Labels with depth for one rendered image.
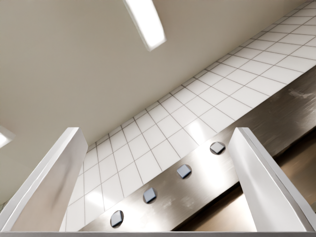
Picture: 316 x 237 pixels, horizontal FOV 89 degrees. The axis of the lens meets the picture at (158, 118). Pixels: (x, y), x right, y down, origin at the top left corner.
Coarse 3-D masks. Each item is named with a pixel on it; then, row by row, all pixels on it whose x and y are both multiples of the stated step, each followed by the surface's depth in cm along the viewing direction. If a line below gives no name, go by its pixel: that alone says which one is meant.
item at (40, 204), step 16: (80, 128) 10; (64, 144) 9; (80, 144) 10; (48, 160) 8; (64, 160) 9; (80, 160) 10; (32, 176) 7; (48, 176) 7; (64, 176) 9; (16, 192) 6; (32, 192) 6; (48, 192) 7; (64, 192) 9; (16, 208) 6; (32, 208) 6; (48, 208) 7; (64, 208) 9; (0, 224) 6; (16, 224) 6; (32, 224) 6; (48, 224) 7
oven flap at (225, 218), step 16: (304, 144) 57; (288, 160) 56; (304, 160) 53; (288, 176) 51; (304, 176) 49; (240, 192) 56; (304, 192) 46; (208, 208) 57; (224, 208) 54; (240, 208) 51; (192, 224) 55; (208, 224) 52; (224, 224) 50; (240, 224) 48
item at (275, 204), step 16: (240, 128) 10; (240, 144) 10; (256, 144) 9; (240, 160) 10; (256, 160) 8; (272, 160) 8; (240, 176) 10; (256, 176) 8; (272, 176) 7; (256, 192) 8; (272, 192) 7; (288, 192) 6; (256, 208) 8; (272, 208) 7; (288, 208) 6; (304, 208) 6; (256, 224) 8; (272, 224) 7; (288, 224) 6; (304, 224) 6
